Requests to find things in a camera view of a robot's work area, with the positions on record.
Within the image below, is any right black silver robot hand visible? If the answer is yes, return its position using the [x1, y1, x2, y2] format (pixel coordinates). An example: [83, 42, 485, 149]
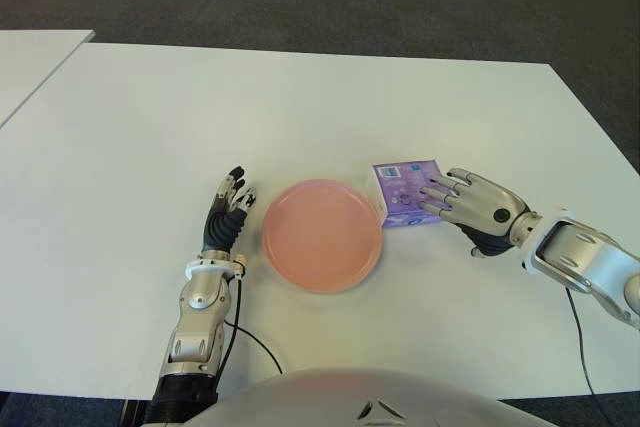
[418, 166, 544, 260]

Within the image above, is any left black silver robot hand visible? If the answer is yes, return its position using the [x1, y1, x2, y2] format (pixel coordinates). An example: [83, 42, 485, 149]
[200, 165, 259, 253]

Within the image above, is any purple tissue paper pack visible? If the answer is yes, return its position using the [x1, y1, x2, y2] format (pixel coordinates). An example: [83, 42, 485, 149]
[370, 159, 444, 231]

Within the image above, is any pink round plate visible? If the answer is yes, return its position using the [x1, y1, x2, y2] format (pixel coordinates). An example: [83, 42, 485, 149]
[261, 177, 385, 294]

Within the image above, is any metal table leg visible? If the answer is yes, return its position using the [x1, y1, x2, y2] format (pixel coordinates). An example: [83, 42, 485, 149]
[119, 399, 144, 427]

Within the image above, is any silver robot torso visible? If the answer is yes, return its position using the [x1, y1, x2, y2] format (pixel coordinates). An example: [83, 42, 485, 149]
[174, 368, 569, 427]

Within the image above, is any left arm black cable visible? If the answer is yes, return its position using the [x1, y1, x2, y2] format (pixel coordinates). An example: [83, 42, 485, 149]
[218, 274, 284, 376]

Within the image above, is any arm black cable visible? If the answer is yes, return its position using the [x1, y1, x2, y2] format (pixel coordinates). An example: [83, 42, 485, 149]
[218, 274, 284, 376]
[564, 286, 597, 394]

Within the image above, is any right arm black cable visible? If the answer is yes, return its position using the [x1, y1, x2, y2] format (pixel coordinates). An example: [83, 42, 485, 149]
[564, 286, 597, 394]

